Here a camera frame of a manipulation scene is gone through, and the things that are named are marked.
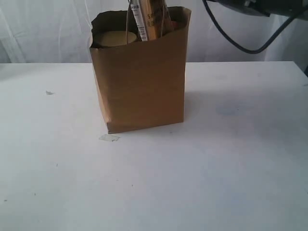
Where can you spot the clear jar gold lid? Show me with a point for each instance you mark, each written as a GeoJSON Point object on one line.
{"type": "Point", "coordinates": [114, 38]}

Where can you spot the brown paper pouch orange label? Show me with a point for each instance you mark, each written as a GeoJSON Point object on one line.
{"type": "Point", "coordinates": [175, 25]}

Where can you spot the clear tape piece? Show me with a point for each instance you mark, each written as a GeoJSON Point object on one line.
{"type": "Point", "coordinates": [109, 138]}

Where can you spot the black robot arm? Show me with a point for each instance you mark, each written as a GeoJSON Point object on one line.
{"type": "Point", "coordinates": [264, 7]}

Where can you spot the spaghetti packet blue orange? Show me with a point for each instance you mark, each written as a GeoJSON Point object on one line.
{"type": "Point", "coordinates": [152, 18]}

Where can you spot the brown paper bag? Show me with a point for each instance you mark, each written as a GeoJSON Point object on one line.
{"type": "Point", "coordinates": [142, 84]}

